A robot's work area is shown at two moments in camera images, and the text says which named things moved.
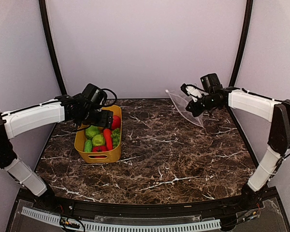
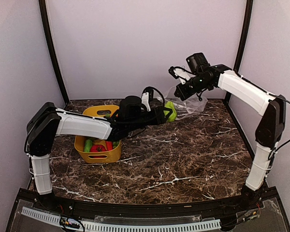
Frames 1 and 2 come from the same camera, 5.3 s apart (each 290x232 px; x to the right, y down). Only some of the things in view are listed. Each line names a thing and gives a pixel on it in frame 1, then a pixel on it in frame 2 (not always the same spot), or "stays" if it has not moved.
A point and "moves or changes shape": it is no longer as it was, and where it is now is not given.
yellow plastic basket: x=112 y=155 stays
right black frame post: x=247 y=22 stays
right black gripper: x=196 y=111 -> x=183 y=95
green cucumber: x=88 y=146 stays
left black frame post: x=49 y=36 stays
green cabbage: x=98 y=140 -> x=169 y=104
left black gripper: x=106 y=121 -> x=160 y=118
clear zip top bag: x=192 y=109 moves or changes shape
